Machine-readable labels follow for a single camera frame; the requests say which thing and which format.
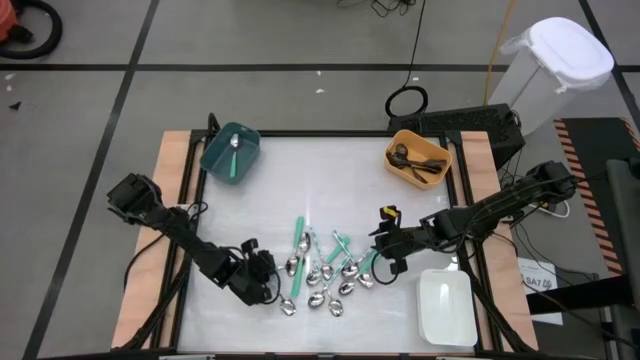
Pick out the orange plastic bin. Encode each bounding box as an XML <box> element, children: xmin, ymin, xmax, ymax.
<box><xmin>383</xmin><ymin>129</ymin><xmax>454</xmax><ymax>191</ymax></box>

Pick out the black cable bundle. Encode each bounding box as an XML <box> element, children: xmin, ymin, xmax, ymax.
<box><xmin>337</xmin><ymin>0</ymin><xmax>416</xmax><ymax>16</ymax></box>

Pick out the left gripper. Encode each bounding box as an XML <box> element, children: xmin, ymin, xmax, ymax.
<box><xmin>219</xmin><ymin>239</ymin><xmax>282</xmax><ymax>308</ymax></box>

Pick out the black hazard-striped mat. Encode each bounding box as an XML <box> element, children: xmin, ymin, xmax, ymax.
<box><xmin>552</xmin><ymin>117</ymin><xmax>640</xmax><ymax>276</ymax></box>

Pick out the orange vacuum cleaner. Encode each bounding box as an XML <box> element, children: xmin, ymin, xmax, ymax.
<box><xmin>0</xmin><ymin>0</ymin><xmax>19</xmax><ymax>44</ymax></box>

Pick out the black vacuum hose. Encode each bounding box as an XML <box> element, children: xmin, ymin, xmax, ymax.
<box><xmin>0</xmin><ymin>0</ymin><xmax>64</xmax><ymax>61</ymax></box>

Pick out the white plastic bin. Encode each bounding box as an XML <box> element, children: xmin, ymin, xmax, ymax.
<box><xmin>416</xmin><ymin>268</ymin><xmax>479</xmax><ymax>348</ymax></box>

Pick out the coiled black floor cable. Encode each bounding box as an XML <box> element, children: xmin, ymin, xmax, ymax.
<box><xmin>383</xmin><ymin>0</ymin><xmax>430</xmax><ymax>119</ymax></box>

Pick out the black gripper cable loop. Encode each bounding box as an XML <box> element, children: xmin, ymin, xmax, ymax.
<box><xmin>369</xmin><ymin>253</ymin><xmax>401</xmax><ymax>286</ymax></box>

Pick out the white paper sign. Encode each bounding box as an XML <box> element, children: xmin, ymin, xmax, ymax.
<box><xmin>517</xmin><ymin>257</ymin><xmax>564</xmax><ymax>326</ymax></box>

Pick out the white trash can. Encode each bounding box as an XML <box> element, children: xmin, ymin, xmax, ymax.
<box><xmin>487</xmin><ymin>16</ymin><xmax>615</xmax><ymax>136</ymax></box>

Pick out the black computer case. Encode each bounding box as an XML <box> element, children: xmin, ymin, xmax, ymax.
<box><xmin>388</xmin><ymin>103</ymin><xmax>527</xmax><ymax>171</ymax></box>

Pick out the black table frame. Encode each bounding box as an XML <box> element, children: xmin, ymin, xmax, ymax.
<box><xmin>119</xmin><ymin>112</ymin><xmax>539</xmax><ymax>360</ymax></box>

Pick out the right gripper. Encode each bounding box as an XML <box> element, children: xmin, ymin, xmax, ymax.
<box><xmin>369</xmin><ymin>227</ymin><xmax>436</xmax><ymax>274</ymax></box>

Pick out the patterned-handle silver spoon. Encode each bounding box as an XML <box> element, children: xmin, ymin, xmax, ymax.
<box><xmin>312</xmin><ymin>259</ymin><xmax>345</xmax><ymax>318</ymax></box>
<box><xmin>331</xmin><ymin>229</ymin><xmax>375</xmax><ymax>290</ymax></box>
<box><xmin>342</xmin><ymin>244</ymin><xmax>376</xmax><ymax>279</ymax></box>
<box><xmin>305</xmin><ymin>227</ymin><xmax>335</xmax><ymax>281</ymax></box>
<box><xmin>308</xmin><ymin>264</ymin><xmax>346</xmax><ymax>310</ymax></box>
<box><xmin>275</xmin><ymin>294</ymin><xmax>297</xmax><ymax>317</ymax></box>

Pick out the black metal beam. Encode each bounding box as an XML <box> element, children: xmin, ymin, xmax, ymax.
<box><xmin>524</xmin><ymin>287</ymin><xmax>640</xmax><ymax>316</ymax></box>

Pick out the white cable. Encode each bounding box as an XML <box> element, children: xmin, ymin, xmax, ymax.
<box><xmin>529</xmin><ymin>197</ymin><xmax>571</xmax><ymax>220</ymax></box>

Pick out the yellow hanging cable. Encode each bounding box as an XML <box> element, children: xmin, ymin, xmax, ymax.
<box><xmin>482</xmin><ymin>0</ymin><xmax>517</xmax><ymax>107</ymax></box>

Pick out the gray metal stand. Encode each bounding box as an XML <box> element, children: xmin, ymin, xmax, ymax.
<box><xmin>605</xmin><ymin>157</ymin><xmax>640</xmax><ymax>360</ymax></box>

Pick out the wooden table side board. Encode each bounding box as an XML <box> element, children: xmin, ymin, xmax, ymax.
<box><xmin>452</xmin><ymin>130</ymin><xmax>539</xmax><ymax>351</ymax></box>
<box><xmin>110</xmin><ymin>130</ymin><xmax>201</xmax><ymax>350</ymax></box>

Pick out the teal plastic bin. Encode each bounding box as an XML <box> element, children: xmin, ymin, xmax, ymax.
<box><xmin>198</xmin><ymin>121</ymin><xmax>262</xmax><ymax>185</ymax></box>

